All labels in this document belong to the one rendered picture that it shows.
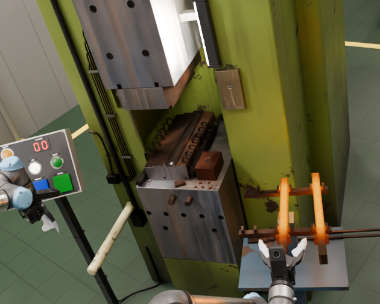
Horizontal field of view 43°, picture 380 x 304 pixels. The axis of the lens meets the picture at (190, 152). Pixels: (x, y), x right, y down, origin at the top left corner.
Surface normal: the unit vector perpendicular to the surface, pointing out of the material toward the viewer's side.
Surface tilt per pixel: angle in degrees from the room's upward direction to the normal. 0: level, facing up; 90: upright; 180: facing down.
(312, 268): 0
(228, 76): 90
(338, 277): 0
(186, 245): 90
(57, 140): 60
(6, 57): 90
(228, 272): 90
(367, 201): 0
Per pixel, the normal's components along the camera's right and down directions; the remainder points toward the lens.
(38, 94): 0.73, 0.23
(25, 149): -0.03, 0.07
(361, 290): -0.23, -0.80
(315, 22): -0.32, 0.60
